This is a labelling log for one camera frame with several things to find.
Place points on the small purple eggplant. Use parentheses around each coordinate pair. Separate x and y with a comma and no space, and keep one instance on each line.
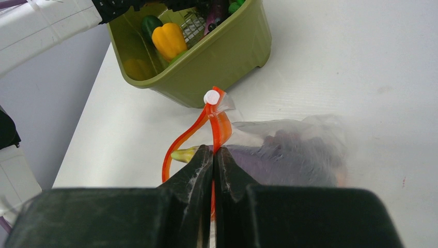
(217,13)

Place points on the clear zip bag orange zipper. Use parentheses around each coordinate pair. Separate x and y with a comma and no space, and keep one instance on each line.
(218,122)

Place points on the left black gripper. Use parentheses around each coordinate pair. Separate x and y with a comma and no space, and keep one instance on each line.
(177,4)

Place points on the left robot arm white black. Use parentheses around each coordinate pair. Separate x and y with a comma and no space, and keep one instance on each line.
(136,106)

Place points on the yellow toy pepper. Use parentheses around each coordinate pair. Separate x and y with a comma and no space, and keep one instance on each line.
(169,40)

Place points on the olive green plastic bin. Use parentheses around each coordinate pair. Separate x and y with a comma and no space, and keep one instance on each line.
(237,46)

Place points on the purple toy eggplant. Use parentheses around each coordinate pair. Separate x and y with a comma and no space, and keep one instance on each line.
(283,169)

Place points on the dark red grape bunch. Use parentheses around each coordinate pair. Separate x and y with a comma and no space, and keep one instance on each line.
(285,142)

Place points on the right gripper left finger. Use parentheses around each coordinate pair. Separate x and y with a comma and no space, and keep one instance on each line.
(174,214)

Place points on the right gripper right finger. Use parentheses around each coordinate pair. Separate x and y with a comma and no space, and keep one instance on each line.
(249,214)

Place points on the small green cucumber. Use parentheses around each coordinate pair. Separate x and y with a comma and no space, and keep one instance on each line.
(235,5)

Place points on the dark green toy cucumber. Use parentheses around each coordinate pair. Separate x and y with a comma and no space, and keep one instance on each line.
(148,25)

